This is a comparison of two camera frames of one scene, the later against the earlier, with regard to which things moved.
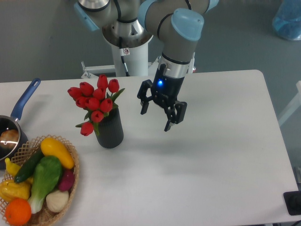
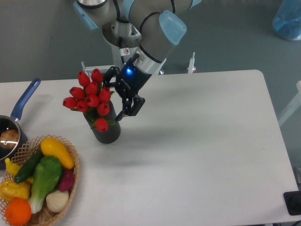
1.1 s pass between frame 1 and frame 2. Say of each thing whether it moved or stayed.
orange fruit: stayed
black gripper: moved
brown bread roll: stayed
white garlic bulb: stayed
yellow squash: stayed
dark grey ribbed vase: moved
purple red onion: stayed
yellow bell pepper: stayed
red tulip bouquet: moved
